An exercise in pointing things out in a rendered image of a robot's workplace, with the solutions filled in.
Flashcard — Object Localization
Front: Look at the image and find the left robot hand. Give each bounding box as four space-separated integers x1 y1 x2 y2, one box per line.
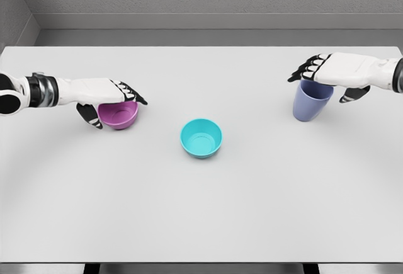
74 77 149 130

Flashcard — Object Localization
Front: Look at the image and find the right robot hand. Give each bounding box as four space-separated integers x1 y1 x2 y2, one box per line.
287 52 372 104

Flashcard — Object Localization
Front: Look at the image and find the purple bowl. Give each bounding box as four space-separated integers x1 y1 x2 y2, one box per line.
96 101 140 131

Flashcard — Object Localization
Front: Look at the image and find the lavender blue cup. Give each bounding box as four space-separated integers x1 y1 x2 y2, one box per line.
292 79 334 123

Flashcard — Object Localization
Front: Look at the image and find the teal bowl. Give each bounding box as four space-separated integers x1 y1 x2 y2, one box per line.
179 118 224 161

